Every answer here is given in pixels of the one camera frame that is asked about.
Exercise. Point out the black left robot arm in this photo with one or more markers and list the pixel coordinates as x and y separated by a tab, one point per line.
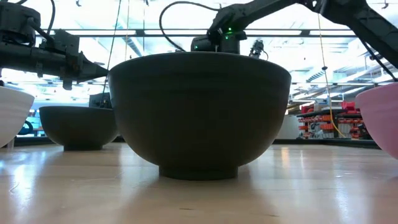
18	59

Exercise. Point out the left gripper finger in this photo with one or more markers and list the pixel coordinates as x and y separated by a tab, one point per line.
96	73

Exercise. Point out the black box monitor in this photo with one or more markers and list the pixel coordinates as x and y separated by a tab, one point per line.
99	101

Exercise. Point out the pale lilac pink bowl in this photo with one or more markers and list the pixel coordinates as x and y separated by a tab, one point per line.
382	118

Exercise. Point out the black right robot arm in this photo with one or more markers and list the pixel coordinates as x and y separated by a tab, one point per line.
357	15

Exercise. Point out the black overhead frame beam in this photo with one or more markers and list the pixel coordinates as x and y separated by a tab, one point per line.
93	35

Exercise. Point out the dark grey bowl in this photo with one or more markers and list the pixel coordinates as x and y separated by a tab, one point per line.
199	118
77	127

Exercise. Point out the small black mounted device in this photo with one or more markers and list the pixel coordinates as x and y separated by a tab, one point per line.
257	48

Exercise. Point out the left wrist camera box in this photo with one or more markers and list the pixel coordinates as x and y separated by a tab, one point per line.
66	40

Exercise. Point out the white ribbed bowl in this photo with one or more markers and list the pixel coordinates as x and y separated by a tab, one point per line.
12	115

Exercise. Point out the shelf with orange bins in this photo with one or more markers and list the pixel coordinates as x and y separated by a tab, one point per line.
342	124

